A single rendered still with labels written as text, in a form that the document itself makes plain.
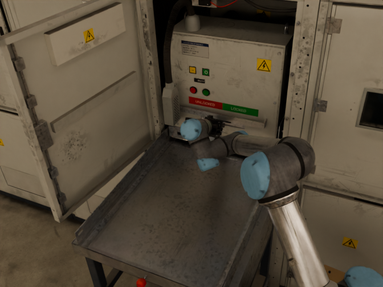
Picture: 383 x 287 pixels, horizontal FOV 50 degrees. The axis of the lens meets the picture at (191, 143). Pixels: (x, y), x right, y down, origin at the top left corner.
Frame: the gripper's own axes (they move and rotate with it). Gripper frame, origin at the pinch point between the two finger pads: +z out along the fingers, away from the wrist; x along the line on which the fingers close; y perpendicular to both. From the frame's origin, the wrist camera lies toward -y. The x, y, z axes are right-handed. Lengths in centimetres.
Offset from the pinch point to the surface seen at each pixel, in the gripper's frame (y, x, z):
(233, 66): 6.2, 25.3, -8.5
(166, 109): -20.1, 3.1, -8.1
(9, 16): -105, 32, -16
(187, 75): -14.8, 19.0, -4.6
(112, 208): -25, -38, -32
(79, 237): -27, -45, -49
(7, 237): -134, -102, 28
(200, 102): -9.0, 8.5, 1.4
